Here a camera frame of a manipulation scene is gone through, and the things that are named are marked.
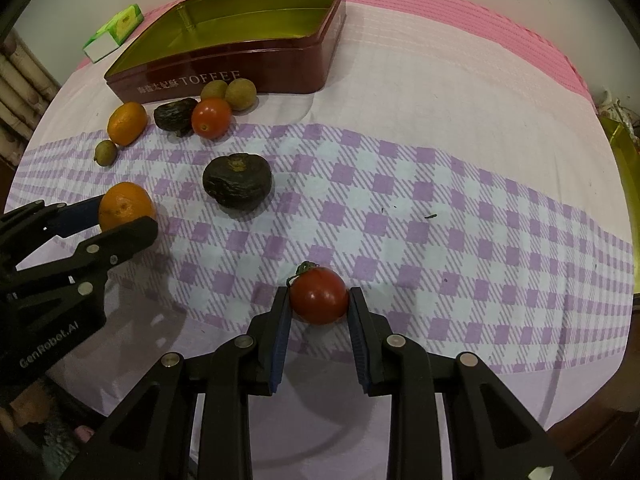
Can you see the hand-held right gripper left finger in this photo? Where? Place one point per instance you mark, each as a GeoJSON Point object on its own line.
{"type": "Point", "coordinates": [281, 340]}

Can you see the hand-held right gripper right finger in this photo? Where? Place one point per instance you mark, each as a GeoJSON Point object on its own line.
{"type": "Point", "coordinates": [359, 340]}

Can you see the small dark wrinkled fruit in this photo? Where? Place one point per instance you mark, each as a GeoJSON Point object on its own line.
{"type": "Point", "coordinates": [172, 116]}

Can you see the round tangerine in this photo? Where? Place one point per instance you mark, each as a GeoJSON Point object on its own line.
{"type": "Point", "coordinates": [125, 205]}

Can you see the green tissue box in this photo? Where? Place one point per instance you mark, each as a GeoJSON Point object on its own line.
{"type": "Point", "coordinates": [120, 25]}

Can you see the small green longan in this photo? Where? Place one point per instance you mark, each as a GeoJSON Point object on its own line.
{"type": "Point", "coordinates": [105, 152]}

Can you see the pink purple checked tablecloth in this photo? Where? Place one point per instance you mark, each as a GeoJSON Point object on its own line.
{"type": "Point", "coordinates": [450, 135]}

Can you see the dark red tin box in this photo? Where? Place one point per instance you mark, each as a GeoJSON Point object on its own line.
{"type": "Point", "coordinates": [280, 67]}

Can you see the large dark wrinkled fruit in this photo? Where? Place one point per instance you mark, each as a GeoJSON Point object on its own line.
{"type": "Point", "coordinates": [237, 182]}

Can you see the gold box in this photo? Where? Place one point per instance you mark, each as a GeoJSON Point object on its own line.
{"type": "Point", "coordinates": [625, 185]}

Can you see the dark red tomato with stem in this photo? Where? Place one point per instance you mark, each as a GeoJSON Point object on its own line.
{"type": "Point", "coordinates": [320, 296]}

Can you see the bright red tomato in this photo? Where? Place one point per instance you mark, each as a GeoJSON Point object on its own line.
{"type": "Point", "coordinates": [212, 119]}

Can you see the white crumpled object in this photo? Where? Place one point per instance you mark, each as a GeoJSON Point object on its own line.
{"type": "Point", "coordinates": [612, 105]}

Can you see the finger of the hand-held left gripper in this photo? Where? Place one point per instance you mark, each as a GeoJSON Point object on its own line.
{"type": "Point", "coordinates": [125, 240]}
{"type": "Point", "coordinates": [80, 215]}

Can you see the oval tangerine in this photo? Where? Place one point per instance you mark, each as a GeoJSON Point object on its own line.
{"type": "Point", "coordinates": [127, 123]}

